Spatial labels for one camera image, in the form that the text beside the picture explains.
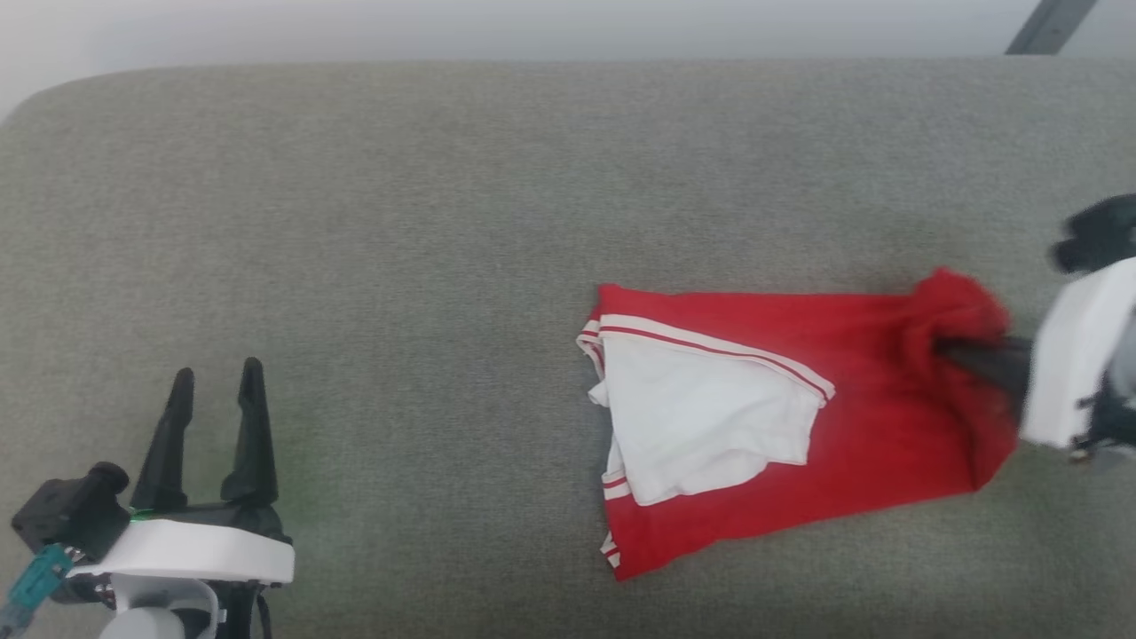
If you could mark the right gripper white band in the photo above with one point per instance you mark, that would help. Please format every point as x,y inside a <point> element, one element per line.
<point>1069,355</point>

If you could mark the red and white garment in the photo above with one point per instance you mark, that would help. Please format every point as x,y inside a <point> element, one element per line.
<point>887,426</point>

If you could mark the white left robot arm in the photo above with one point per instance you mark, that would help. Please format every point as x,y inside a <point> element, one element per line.
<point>160,617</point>

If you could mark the grey fabric sofa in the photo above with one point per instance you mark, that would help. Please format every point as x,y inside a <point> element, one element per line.
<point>444,222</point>

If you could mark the grey metal post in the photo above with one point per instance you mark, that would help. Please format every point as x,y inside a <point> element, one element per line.
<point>1052,25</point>

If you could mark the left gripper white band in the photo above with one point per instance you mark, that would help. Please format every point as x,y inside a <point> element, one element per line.
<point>195,546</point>

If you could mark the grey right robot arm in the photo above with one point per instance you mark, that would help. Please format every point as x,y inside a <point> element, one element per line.
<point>1120,390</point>

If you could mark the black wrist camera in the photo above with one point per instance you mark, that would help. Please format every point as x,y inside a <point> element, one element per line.
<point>71,510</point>
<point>1100,232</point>

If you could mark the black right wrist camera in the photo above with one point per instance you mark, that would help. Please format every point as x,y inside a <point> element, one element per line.
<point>1100,232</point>

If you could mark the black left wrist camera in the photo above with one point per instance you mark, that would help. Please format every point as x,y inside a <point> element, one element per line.
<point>71,510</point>

